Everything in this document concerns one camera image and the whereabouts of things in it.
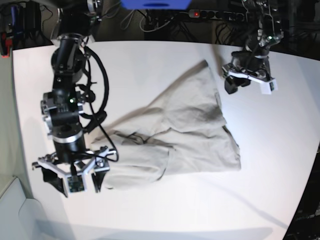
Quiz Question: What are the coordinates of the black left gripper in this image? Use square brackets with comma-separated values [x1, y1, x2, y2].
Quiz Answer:
[224, 51, 271, 94]

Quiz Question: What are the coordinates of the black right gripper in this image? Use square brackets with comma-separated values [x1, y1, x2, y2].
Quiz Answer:
[41, 148, 107, 198]

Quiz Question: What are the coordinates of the beige t-shirt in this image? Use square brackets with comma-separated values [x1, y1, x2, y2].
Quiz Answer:
[102, 60, 241, 190]

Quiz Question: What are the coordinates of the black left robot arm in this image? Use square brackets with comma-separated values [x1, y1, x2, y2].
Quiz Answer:
[222, 0, 284, 95]

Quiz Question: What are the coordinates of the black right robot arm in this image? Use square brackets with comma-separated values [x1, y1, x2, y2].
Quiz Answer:
[32, 0, 119, 196]

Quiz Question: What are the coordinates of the black power strip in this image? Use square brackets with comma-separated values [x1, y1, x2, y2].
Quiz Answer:
[188, 9, 245, 22]

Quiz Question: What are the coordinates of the red black clamp tool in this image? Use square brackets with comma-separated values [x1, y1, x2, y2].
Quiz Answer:
[0, 31, 13, 58]

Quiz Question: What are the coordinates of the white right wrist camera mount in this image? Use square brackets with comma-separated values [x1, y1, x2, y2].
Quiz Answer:
[31, 146, 119, 197]

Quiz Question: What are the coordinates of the blue base camera housing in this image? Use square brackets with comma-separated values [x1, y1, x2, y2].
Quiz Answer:
[121, 0, 191, 10]

